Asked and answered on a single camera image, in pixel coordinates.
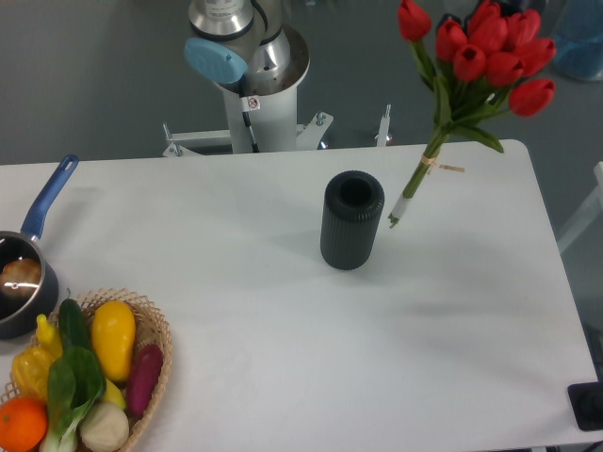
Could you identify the dark ribbed vase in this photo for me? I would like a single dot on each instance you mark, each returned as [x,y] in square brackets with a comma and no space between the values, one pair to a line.
[352,208]

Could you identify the white metal frame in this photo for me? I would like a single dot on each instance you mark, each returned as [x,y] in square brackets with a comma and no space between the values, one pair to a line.
[309,137]

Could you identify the brown bread in pan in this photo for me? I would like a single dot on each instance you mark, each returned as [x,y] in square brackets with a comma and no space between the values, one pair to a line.
[20,278]

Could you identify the yellow bell pepper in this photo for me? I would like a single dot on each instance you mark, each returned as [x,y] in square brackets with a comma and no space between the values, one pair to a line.
[30,371]

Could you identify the red tulip bouquet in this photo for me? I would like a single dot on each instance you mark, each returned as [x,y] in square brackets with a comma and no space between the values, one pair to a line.
[476,70]

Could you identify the blue water jug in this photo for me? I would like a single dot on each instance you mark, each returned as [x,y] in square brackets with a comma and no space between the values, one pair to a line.
[578,38]

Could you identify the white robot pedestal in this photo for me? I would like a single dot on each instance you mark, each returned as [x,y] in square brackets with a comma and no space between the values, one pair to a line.
[262,123]

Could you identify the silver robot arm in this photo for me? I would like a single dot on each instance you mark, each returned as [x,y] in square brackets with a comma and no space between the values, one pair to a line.
[245,46]

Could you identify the green cucumber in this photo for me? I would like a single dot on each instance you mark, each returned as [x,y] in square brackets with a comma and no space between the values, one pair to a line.
[72,324]

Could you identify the blue handled saucepan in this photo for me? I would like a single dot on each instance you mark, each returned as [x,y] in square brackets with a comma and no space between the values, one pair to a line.
[18,316]

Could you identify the black device at edge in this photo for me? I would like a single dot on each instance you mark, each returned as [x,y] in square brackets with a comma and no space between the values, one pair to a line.
[586,403]

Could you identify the beige garlic bulb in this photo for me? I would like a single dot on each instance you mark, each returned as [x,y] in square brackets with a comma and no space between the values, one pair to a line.
[105,428]

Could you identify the green bok choy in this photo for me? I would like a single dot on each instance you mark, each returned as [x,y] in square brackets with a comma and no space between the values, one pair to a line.
[75,383]

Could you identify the yellow lemon piece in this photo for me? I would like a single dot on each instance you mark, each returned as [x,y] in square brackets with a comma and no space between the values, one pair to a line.
[113,395]

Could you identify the purple eggplant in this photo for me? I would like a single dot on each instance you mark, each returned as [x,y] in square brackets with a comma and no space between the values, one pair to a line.
[143,378]

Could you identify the woven wicker basket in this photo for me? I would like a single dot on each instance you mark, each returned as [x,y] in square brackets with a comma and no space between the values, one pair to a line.
[152,327]

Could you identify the small yellow pepper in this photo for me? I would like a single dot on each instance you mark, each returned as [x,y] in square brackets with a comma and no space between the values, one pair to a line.
[48,336]

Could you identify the orange fruit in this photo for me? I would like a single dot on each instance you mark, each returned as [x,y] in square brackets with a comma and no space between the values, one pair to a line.
[23,424]

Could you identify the yellow squash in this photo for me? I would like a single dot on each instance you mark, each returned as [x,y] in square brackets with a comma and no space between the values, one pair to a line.
[113,332]

